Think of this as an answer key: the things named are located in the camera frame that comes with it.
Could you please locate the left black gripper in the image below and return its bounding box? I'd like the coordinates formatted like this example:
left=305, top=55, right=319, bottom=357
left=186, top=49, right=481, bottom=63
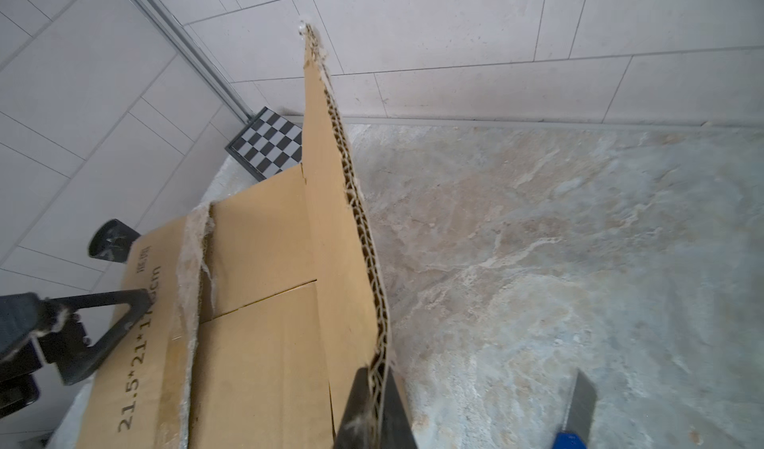
left=1, top=289, right=153, bottom=419

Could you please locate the brown cardboard express box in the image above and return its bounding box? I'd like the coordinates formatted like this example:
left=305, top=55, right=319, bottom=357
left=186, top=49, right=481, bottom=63
left=76, top=25, right=393, bottom=448

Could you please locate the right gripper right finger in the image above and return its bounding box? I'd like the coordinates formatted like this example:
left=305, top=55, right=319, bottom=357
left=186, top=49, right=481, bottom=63
left=380, top=371, right=418, bottom=449

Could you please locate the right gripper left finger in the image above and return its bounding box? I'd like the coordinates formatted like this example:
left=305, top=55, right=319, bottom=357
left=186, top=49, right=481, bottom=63
left=333, top=367, right=373, bottom=449

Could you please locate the black white chessboard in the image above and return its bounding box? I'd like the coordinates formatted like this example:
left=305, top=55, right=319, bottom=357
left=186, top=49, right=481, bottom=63
left=225, top=107, right=302, bottom=183

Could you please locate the left corner aluminium post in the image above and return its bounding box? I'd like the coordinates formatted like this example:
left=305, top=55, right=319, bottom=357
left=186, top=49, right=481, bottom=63
left=129, top=0, right=253, bottom=123

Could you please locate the blue utility knife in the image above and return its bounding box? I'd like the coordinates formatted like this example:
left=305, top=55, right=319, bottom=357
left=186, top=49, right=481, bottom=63
left=551, top=369, right=598, bottom=449

